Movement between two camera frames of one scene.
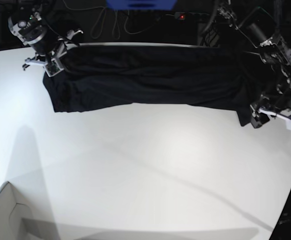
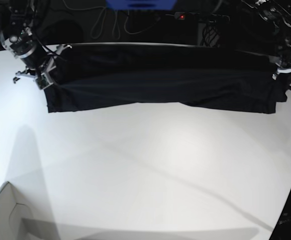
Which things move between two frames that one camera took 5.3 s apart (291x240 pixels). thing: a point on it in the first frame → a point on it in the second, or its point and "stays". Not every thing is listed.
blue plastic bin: x=142 y=5 stays
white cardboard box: x=4 y=215 stays
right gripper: x=286 y=114 → x=287 y=67
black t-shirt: x=228 y=79 stays
